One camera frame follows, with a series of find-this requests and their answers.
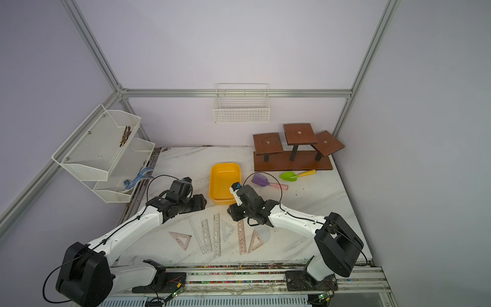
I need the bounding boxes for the clear stencil ruler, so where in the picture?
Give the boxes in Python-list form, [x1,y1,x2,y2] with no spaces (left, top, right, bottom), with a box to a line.
[201,219,213,253]

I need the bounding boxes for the brown items in basket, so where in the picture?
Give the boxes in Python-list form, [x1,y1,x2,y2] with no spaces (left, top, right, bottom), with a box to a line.
[120,126,131,147]

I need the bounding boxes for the aluminium rail base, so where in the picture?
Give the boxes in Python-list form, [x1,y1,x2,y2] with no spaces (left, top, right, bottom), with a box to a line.
[100,264,397,306]

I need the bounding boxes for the brown wooden display stand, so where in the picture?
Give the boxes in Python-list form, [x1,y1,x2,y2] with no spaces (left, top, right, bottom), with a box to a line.
[253,124,345,172]

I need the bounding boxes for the white wire wall basket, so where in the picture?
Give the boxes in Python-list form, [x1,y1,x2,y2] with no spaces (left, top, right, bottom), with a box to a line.
[213,83,271,124]

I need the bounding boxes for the clear blue triangle ruler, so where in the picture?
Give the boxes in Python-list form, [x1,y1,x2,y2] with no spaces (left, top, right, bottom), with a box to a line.
[221,220,236,242]

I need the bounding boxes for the pink stencil ruler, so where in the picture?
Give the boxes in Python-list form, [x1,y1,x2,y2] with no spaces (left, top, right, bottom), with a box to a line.
[237,220,247,255]

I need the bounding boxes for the clear protractor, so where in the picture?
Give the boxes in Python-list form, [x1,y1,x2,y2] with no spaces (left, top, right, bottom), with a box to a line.
[254,225,271,244]

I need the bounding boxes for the white mesh shelf basket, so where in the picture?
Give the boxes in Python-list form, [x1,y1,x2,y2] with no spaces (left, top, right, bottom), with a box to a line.
[92,138,155,203]
[52,104,141,182]

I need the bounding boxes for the green toy shovel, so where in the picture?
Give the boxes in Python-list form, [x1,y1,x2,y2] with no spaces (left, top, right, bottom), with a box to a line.
[280,170,317,182]

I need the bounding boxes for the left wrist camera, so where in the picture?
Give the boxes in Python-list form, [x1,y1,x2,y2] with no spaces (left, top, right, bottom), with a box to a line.
[166,177,193,203]

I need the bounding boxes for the aluminium frame post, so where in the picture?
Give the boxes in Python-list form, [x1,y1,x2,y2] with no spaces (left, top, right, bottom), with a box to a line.
[61,0,150,143]

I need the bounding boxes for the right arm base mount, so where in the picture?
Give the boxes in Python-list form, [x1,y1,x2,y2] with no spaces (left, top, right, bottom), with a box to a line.
[285,270,338,292]

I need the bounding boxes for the yellow plastic storage box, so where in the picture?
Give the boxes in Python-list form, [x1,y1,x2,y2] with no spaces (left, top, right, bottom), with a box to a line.
[209,162,242,205]

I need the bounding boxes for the clear patterned ruler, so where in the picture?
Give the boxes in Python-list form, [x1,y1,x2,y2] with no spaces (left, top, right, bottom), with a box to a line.
[213,213,221,258]

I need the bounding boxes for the pink triangle ruler left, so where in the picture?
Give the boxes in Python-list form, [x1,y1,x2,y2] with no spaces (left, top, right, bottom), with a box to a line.
[169,232,193,251]

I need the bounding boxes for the white mesh upper shelf basket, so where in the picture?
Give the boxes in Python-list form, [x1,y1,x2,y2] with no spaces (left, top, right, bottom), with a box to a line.
[52,104,141,182]

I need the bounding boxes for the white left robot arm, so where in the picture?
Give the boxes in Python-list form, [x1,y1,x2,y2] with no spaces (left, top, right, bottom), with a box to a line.
[55,191,207,306]

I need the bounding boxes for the white mesh lower shelf basket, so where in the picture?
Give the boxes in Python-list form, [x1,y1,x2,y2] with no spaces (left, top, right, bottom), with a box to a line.
[92,138,155,203]

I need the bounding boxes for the purple toy shovel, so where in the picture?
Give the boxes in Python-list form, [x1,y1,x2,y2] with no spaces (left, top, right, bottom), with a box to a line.
[252,173,288,191]

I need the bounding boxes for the pink triangle ruler right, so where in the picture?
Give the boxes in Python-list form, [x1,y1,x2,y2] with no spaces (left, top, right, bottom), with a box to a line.
[248,229,264,253]

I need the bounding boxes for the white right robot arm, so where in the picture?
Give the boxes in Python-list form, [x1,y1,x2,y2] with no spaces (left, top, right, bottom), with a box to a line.
[228,182,364,281]

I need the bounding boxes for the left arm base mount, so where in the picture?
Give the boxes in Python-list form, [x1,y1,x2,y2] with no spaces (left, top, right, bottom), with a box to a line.
[132,259,187,294]

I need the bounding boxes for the pink triangle ruler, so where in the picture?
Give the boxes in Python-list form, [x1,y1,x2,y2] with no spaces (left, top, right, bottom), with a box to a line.
[169,232,193,251]
[248,229,264,253]

